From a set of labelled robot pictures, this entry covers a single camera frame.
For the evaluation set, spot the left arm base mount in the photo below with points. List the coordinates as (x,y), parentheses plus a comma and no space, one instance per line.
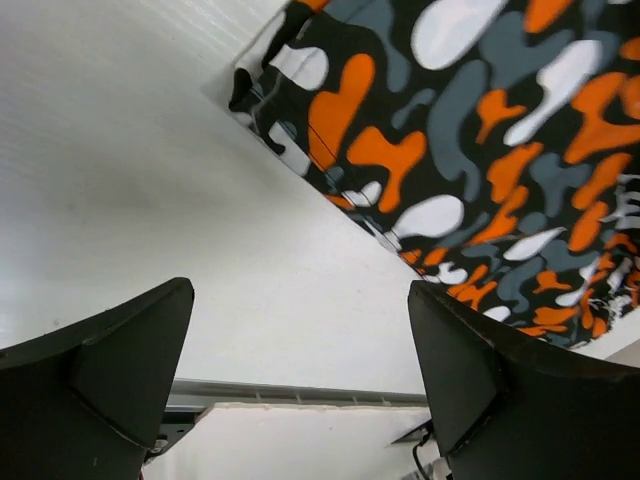
(421,448)

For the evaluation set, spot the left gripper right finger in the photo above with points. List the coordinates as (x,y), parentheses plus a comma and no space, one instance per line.
(506,405)

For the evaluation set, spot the aluminium front rail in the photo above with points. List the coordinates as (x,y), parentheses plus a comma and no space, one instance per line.
(190,399)

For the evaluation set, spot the orange camouflage shorts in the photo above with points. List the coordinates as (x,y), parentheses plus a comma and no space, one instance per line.
(492,145)

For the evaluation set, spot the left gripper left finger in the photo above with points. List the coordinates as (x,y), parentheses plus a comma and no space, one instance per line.
(86,401)

